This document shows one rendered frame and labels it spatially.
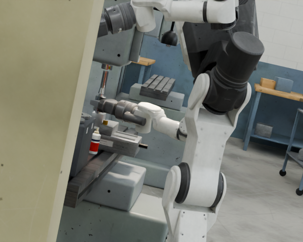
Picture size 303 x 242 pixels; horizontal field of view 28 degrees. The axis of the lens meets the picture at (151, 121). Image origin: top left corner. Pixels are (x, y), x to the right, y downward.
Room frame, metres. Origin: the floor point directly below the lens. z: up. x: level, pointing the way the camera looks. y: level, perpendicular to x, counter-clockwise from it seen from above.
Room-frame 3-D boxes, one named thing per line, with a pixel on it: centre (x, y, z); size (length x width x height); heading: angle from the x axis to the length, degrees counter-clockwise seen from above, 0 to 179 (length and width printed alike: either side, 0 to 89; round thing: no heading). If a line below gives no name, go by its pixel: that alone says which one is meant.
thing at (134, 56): (2.60, 0.13, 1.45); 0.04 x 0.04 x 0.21; 84
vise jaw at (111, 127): (2.64, 0.18, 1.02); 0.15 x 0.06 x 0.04; 175
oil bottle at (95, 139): (2.49, 0.21, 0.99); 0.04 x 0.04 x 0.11
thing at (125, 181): (2.61, 0.24, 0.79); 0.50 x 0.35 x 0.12; 84
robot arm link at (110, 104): (2.57, 0.16, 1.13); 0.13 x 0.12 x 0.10; 153
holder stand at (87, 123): (2.20, 0.28, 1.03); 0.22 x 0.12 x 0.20; 177
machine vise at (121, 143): (2.65, 0.21, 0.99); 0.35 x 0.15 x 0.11; 85
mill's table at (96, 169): (2.62, 0.24, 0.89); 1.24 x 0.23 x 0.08; 174
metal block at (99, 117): (2.65, 0.24, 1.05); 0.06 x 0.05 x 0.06; 175
